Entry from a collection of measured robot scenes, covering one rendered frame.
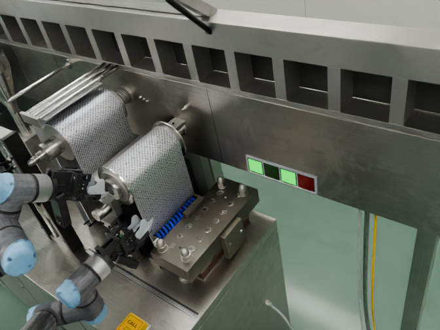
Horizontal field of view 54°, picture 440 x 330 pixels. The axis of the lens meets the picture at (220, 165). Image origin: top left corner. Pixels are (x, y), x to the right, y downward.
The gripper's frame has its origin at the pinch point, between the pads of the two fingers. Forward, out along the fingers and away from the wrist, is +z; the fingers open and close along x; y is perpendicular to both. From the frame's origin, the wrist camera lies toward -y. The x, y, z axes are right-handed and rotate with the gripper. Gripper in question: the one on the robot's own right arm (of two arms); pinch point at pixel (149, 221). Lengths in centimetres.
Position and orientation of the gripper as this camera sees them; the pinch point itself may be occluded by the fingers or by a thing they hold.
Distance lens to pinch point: 145.4
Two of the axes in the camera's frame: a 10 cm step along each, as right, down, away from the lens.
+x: -7.9, -2.7, 5.4
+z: 5.8, -6.0, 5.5
